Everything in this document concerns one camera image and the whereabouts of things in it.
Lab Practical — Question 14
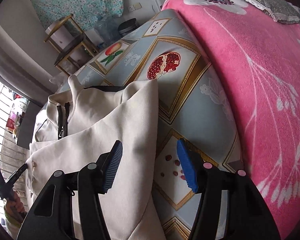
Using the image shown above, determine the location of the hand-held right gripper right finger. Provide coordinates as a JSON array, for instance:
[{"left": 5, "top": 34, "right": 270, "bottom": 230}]
[{"left": 176, "top": 139, "right": 281, "bottom": 240}]

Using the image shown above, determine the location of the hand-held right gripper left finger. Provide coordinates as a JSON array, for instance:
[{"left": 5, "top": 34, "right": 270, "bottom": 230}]
[{"left": 17, "top": 140, "right": 123, "bottom": 240}]

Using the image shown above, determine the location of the beige zip jacket black trim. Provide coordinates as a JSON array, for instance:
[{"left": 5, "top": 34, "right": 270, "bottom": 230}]
[{"left": 25, "top": 75, "right": 168, "bottom": 240}]

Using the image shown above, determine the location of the person's left forearm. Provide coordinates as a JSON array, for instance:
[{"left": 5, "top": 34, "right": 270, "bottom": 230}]
[{"left": 4, "top": 212, "right": 24, "bottom": 240}]

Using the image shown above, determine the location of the person's left hand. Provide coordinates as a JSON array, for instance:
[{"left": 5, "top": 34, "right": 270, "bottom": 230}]
[{"left": 4, "top": 190, "right": 26, "bottom": 220}]

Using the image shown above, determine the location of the metal window railing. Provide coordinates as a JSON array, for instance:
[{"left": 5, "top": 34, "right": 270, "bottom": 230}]
[{"left": 0, "top": 85, "right": 33, "bottom": 200}]

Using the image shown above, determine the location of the grey cabinet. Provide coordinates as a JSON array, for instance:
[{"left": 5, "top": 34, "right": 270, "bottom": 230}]
[{"left": 16, "top": 102, "right": 48, "bottom": 148}]

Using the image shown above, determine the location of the fruit pattern tablecloth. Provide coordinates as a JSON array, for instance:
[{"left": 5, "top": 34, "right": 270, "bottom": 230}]
[{"left": 57, "top": 9, "right": 243, "bottom": 240}]

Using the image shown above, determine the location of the grey curtain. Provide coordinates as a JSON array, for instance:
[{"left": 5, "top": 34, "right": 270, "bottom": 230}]
[{"left": 0, "top": 17, "right": 58, "bottom": 98}]

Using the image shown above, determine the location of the pink floral blanket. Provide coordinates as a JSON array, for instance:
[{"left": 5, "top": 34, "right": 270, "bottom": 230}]
[{"left": 161, "top": 0, "right": 300, "bottom": 240}]

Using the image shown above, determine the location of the wooden chair dark seat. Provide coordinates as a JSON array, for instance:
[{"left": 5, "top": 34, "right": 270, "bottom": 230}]
[{"left": 44, "top": 14, "right": 100, "bottom": 75}]

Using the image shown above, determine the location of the empty clear water jug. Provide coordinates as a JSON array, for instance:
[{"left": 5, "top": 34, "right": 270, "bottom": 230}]
[{"left": 94, "top": 17, "right": 120, "bottom": 45}]

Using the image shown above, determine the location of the black round bin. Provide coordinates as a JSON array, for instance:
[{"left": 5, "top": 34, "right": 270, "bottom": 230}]
[{"left": 118, "top": 18, "right": 140, "bottom": 38}]

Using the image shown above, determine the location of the white box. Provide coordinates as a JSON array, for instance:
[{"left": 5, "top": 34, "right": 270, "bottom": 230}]
[{"left": 45, "top": 21, "right": 72, "bottom": 48}]

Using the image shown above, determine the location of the teal floral hanging cloth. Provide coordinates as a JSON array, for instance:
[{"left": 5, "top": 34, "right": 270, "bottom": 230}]
[{"left": 30, "top": 0, "right": 125, "bottom": 30}]

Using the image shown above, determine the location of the grey lace-trimmed pillow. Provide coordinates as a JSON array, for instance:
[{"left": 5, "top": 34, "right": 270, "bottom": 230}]
[{"left": 216, "top": 0, "right": 300, "bottom": 25}]

